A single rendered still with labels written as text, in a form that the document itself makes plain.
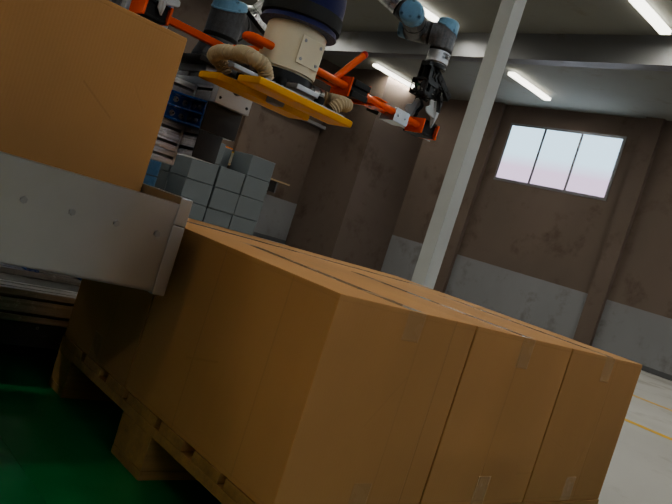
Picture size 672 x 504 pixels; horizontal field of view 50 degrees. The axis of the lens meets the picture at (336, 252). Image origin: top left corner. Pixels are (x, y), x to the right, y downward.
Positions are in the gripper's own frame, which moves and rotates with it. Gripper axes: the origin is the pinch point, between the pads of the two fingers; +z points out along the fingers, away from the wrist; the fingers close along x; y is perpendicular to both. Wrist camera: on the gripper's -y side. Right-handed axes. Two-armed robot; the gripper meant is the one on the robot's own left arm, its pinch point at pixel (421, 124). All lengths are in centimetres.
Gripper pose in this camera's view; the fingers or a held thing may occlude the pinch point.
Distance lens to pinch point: 246.0
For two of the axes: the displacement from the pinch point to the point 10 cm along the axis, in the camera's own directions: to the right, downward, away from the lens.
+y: -6.9, -2.0, -7.0
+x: 6.6, 2.3, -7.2
